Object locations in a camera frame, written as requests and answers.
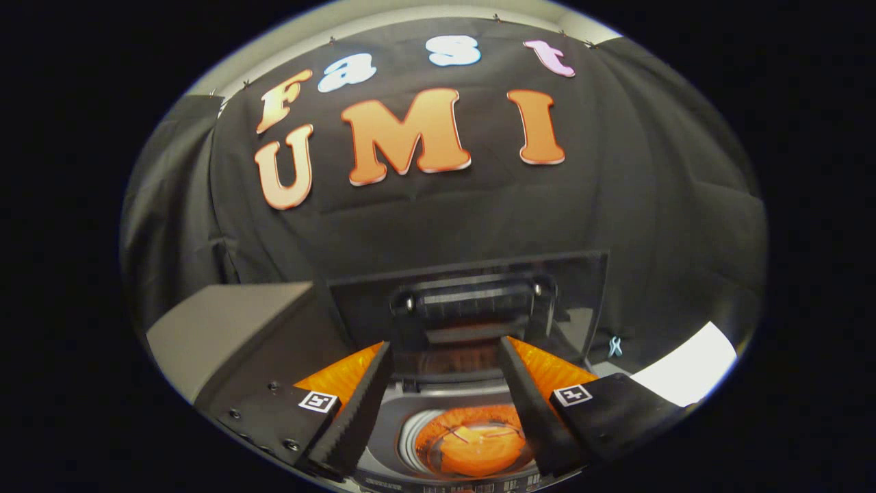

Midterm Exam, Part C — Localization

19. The black backdrop cloth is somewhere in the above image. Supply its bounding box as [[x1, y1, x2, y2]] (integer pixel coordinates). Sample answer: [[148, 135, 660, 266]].
[[120, 17, 769, 384]]

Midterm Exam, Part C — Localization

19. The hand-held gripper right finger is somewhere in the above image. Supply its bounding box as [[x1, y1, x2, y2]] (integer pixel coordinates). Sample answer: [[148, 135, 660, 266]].
[[496, 336, 685, 478]]

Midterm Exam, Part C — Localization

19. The grey stand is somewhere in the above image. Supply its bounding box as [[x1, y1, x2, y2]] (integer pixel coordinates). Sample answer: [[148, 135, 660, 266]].
[[145, 281, 357, 405]]

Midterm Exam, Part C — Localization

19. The yellow polo shirt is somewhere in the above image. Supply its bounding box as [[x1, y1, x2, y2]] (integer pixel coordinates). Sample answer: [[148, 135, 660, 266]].
[[414, 404, 528, 478]]

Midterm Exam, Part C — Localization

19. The white board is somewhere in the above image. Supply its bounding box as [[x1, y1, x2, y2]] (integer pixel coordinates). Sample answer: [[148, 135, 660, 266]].
[[630, 320, 738, 408]]

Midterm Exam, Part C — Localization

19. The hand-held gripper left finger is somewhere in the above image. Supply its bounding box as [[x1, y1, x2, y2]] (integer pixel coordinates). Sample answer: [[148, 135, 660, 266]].
[[195, 341, 396, 480]]

